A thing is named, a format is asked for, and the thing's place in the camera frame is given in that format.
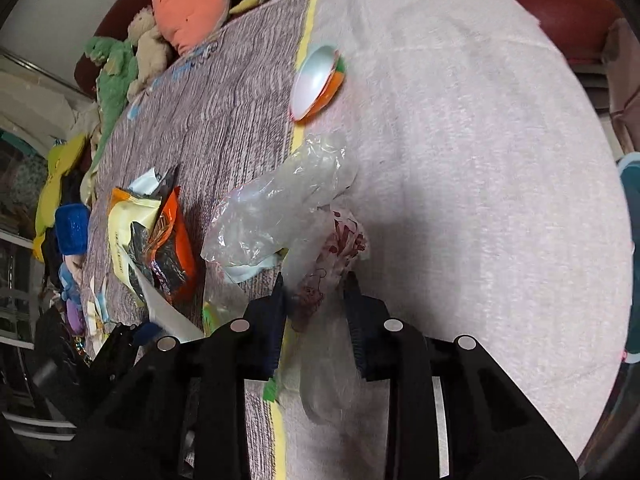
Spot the white blue snack packet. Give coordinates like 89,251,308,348
129,167,176,198

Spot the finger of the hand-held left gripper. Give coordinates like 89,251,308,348
92,322,163,386

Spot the orange snack packet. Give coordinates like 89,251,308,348
145,186,197,306

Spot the pink carrot plush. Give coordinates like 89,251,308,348
140,0,231,57

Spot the clear plastic bag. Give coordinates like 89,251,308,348
201,132,360,286

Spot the plaid blanket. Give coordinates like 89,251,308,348
602,17,640,151

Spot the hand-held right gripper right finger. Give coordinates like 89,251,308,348
344,272,581,480

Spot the bright green dinosaur plush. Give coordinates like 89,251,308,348
80,36,140,201

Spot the pink grey table cloth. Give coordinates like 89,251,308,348
80,0,633,480

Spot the metal shelf rack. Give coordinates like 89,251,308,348
0,45,96,443

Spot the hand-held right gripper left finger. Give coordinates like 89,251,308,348
52,272,287,480

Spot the teal plastic bin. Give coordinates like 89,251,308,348
617,152,640,241

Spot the red printed plastic bag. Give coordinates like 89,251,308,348
280,207,371,426

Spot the crumpled small wrapper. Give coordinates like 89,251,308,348
82,275,111,341

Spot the cream snack packet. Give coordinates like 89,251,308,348
107,187,163,308

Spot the yellow plush toy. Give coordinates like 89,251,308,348
32,132,88,263

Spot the white orange plastic bowl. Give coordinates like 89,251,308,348
290,45,347,122

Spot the purple blue plush toy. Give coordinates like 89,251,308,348
57,255,88,336

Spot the beige doll plush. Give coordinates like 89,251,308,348
126,6,173,103

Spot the dark red leather sofa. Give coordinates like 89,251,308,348
75,0,626,96

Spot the green snack packet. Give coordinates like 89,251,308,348
201,297,241,338

